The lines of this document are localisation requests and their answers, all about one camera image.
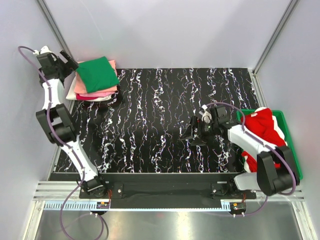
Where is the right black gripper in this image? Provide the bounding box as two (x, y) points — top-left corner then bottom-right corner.
(180, 115), (219, 147)

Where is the green t shirt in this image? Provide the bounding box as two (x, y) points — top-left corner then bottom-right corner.
(76, 56), (119, 94)

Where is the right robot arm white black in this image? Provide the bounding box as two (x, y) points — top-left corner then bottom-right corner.
(180, 116), (300, 199)

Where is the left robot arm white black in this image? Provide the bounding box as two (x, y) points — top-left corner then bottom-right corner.
(36, 46), (108, 198)

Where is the folded peach t shirt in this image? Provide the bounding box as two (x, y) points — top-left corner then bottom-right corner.
(74, 56), (119, 95)

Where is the folded white t shirt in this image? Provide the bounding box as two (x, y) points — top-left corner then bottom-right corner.
(66, 78), (118, 100)

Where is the folded pink t shirt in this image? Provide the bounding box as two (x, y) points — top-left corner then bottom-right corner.
(75, 91), (117, 102)

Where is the red white t shirt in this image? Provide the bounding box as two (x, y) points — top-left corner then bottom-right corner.
(241, 107), (288, 173)

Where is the green plastic bin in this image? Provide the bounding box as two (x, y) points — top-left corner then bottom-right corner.
(236, 108), (304, 181)

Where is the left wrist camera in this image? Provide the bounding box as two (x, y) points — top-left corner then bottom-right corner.
(33, 45), (53, 56)

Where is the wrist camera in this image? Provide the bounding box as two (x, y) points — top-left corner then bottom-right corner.
(199, 105), (229, 124)
(33, 45), (53, 56)

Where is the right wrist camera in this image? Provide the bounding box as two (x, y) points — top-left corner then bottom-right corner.
(199, 105), (229, 124)

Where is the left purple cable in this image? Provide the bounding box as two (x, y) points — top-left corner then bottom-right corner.
(17, 45), (110, 240)

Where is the purple cable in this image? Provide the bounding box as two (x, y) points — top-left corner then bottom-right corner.
(17, 45), (110, 240)
(197, 102), (298, 219)

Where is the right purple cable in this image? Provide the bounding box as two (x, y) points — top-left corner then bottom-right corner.
(197, 102), (298, 219)

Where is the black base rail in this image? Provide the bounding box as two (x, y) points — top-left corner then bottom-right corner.
(79, 173), (256, 211)

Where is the aluminium frame rail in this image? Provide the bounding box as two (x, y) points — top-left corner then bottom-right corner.
(32, 181), (307, 213)

